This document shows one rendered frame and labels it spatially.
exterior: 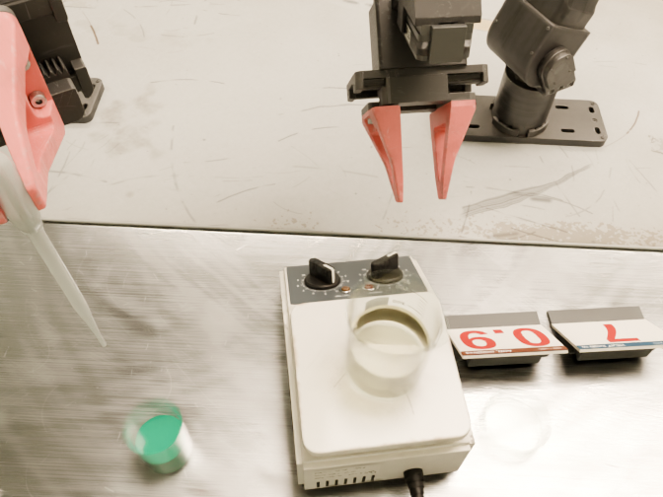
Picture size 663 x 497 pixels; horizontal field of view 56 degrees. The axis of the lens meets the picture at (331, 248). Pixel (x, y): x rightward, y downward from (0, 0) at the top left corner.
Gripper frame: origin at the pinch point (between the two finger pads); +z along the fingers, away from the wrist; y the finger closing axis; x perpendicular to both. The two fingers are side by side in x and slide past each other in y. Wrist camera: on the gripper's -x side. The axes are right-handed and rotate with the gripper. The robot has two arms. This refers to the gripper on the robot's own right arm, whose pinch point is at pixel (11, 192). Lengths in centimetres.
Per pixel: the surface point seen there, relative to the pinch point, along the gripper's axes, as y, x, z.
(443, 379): 19.8, 23.2, 9.1
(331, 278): 17.8, 25.8, -3.8
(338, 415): 11.7, 23.2, 7.6
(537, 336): 32.0, 29.7, 8.3
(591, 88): 63, 32, -16
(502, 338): 29.2, 29.7, 6.9
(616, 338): 37.4, 28.8, 12.0
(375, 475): 13.0, 29.1, 11.3
